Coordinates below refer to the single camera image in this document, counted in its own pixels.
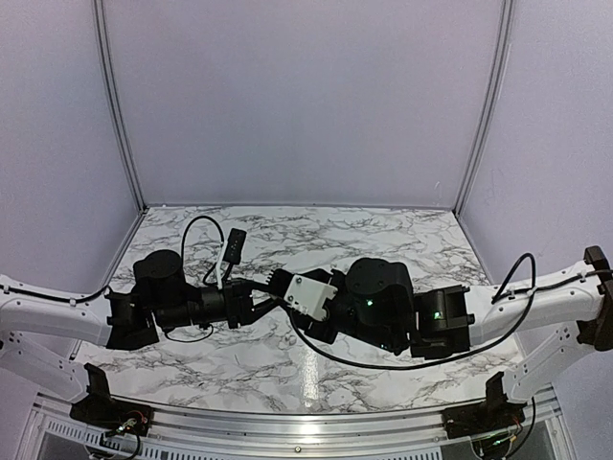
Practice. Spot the aluminium corner post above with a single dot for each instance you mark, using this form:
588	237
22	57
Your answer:
493	89
112	94

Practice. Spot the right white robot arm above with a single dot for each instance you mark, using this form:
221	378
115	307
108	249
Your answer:
577	301

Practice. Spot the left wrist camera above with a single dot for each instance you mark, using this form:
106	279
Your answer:
229	255

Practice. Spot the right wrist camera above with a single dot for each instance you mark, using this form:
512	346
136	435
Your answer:
303	293

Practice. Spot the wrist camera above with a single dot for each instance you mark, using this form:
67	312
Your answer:
229	255
303	293

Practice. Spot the left aluminium corner post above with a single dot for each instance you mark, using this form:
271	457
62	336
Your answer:
112	94

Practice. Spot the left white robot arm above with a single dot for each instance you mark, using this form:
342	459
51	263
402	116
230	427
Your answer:
161	301

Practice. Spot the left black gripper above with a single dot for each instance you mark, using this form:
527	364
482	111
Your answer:
238	304

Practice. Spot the front aluminium rail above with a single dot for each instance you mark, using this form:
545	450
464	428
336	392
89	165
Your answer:
189	433

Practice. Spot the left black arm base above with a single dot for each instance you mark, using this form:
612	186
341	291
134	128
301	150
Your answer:
99	408

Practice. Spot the right aluminium corner post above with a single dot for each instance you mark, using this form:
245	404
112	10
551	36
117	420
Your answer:
493	89

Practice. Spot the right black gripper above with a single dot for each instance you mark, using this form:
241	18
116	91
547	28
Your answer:
337	276

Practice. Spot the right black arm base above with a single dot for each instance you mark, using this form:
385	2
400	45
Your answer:
494	412

